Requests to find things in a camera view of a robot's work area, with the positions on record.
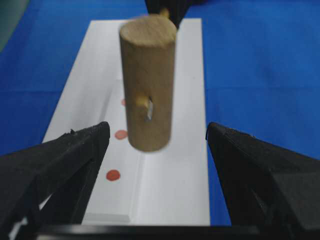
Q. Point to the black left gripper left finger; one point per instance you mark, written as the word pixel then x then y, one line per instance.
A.
pixel 51 183

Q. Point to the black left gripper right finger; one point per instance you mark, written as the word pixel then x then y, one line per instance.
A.
pixel 271 193

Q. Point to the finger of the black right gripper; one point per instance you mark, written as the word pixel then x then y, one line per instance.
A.
pixel 154 6
pixel 177 10

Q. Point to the wooden mallet hammer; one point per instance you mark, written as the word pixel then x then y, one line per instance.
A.
pixel 148 47

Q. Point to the blue table cloth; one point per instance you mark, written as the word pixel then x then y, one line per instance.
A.
pixel 261 71

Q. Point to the white foam board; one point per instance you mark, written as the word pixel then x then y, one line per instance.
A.
pixel 155 168

